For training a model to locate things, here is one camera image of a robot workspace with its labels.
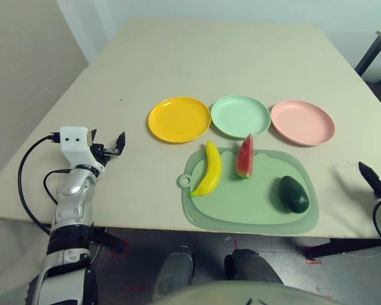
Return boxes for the mint green plastic plate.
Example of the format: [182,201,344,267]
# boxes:
[210,94,271,139]

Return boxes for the dark green toy avocado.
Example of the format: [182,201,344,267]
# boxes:
[279,175,311,215]

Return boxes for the yellow plastic plate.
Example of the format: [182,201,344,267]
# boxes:
[147,96,211,144]

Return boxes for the grey robot left foot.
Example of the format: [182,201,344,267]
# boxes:
[154,244,197,297]

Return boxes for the pink plastic plate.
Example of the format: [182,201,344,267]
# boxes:
[270,99,336,147]

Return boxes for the grey robot right foot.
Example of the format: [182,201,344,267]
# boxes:
[224,248,284,286]

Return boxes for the green silicone cutting mat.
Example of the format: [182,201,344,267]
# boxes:
[177,146,321,235]

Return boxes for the thin white floor cable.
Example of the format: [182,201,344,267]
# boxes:
[88,243,103,269]

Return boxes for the red toy watermelon slice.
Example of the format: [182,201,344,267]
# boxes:
[235,132,255,180]

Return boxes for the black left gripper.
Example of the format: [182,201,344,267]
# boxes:
[88,128,127,166]

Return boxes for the yellow toy banana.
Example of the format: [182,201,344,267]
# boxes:
[189,140,223,198]

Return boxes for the grey robot torso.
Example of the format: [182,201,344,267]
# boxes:
[147,280,336,305]

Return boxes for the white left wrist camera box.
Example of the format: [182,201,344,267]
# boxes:
[58,126,104,174]

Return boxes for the black left wrist camera cable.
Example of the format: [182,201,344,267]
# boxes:
[17,132,62,236]

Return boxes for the beige side table black legs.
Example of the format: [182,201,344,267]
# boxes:
[354,30,381,78]

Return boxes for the grey robot foot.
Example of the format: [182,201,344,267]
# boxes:
[154,244,197,297]
[224,248,284,286]

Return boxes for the black table base bar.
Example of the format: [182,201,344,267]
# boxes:
[305,238,381,261]
[88,226,127,253]

